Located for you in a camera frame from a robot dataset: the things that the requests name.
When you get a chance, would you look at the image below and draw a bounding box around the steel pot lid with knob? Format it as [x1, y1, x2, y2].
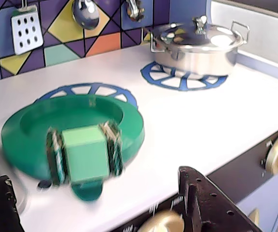
[153, 14, 245, 53]

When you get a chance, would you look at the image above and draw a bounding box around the green plastic plate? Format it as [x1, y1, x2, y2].
[0, 95, 146, 202]

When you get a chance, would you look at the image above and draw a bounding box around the white slotted spatula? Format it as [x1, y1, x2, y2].
[10, 0, 44, 56]

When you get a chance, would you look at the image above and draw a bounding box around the small black round button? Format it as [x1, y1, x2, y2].
[37, 180, 52, 189]

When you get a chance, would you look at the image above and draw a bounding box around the stainless steel pot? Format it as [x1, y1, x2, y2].
[150, 21, 250, 77]

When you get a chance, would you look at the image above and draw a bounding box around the dark stove control panel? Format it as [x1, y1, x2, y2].
[110, 120, 278, 232]

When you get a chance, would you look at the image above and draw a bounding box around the shiny steel hanging utensil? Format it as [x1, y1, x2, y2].
[125, 0, 146, 22]

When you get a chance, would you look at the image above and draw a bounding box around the shiny steel ladle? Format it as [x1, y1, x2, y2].
[71, 0, 100, 31]

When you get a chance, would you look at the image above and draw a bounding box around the blue printed burner ring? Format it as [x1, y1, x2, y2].
[36, 83, 139, 109]
[140, 61, 228, 92]

